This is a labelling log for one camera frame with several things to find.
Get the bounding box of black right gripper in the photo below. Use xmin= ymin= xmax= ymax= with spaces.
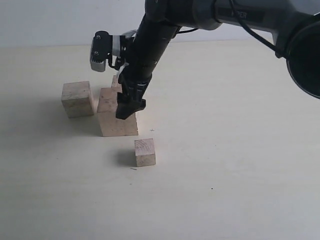
xmin=115 ymin=74 xmax=146 ymax=120

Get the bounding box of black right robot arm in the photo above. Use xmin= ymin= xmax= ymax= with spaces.
xmin=115 ymin=0 xmax=320 ymax=120

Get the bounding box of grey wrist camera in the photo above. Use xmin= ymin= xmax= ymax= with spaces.
xmin=89 ymin=30 xmax=112 ymax=73

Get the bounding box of second largest wooden cube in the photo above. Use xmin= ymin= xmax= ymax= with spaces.
xmin=61 ymin=81 xmax=94 ymax=119

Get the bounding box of third largest wooden cube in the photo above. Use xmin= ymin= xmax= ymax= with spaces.
xmin=111 ymin=75 xmax=122 ymax=88

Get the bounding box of smallest wooden cube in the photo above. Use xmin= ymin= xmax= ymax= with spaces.
xmin=134 ymin=138 xmax=156 ymax=167

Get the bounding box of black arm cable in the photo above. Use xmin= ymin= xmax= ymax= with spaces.
xmin=174 ymin=0 xmax=288 ymax=61

